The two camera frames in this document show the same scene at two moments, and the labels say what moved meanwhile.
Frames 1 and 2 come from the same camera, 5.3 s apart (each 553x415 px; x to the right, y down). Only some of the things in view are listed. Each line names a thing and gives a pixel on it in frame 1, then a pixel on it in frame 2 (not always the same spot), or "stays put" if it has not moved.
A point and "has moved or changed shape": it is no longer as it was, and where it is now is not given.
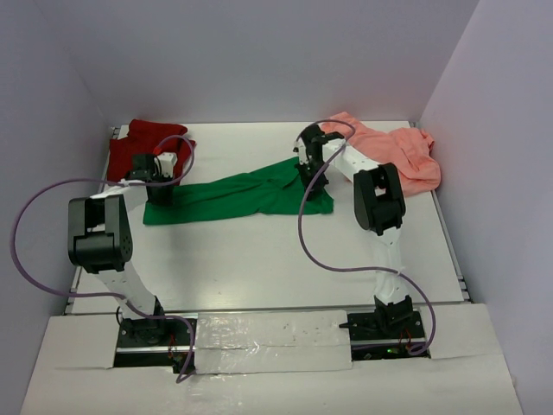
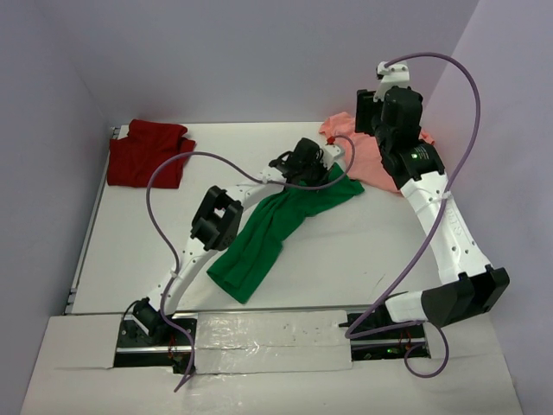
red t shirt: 148,137 stays put
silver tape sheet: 252,341 stays put
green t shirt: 277,190 has moved or changed shape
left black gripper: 168,199 → 317,159
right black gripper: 307,182 → 365,107
